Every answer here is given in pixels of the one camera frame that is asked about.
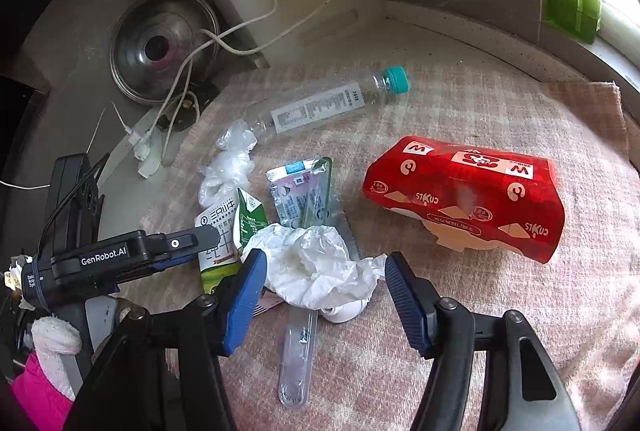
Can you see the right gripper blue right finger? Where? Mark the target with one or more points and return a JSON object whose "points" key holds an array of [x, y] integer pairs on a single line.
{"points": [[414, 299]]}

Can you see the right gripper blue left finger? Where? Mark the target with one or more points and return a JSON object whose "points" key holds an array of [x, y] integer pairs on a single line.
{"points": [[238, 301]]}

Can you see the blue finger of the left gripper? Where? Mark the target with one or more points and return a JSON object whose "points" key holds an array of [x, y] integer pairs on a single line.
{"points": [[188, 242], [170, 259]]}

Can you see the green white milk carton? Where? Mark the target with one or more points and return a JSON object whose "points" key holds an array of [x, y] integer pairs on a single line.
{"points": [[237, 216]]}

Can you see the clear plastic toothbrush package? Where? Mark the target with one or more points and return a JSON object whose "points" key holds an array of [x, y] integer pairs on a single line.
{"points": [[297, 354]]}

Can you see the clear plastic bag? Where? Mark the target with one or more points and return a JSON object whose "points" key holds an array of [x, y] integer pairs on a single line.
{"points": [[230, 167]]}

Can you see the white tissue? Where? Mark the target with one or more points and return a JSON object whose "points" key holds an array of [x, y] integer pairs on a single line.
{"points": [[312, 269]]}

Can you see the toothpaste tube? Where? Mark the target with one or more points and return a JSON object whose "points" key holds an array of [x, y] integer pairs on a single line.
{"points": [[300, 192]]}

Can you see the red snack wrapper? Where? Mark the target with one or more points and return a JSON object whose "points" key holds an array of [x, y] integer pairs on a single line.
{"points": [[471, 197]]}

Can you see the clear plastic bottle teal cap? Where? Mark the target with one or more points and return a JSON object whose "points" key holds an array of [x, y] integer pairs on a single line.
{"points": [[317, 102]]}

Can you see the pink sleeve left forearm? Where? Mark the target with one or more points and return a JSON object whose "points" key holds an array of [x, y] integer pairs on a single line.
{"points": [[45, 406]]}

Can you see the left hand white glove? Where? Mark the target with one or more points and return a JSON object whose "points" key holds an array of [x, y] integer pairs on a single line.
{"points": [[54, 339]]}

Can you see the white power strip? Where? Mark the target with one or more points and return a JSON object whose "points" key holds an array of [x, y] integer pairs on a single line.
{"points": [[147, 145]]}

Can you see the pink plaid cloth mat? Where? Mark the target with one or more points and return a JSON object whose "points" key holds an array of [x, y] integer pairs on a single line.
{"points": [[583, 303]]}

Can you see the steel pot lid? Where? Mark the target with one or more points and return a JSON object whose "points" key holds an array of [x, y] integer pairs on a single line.
{"points": [[150, 42]]}

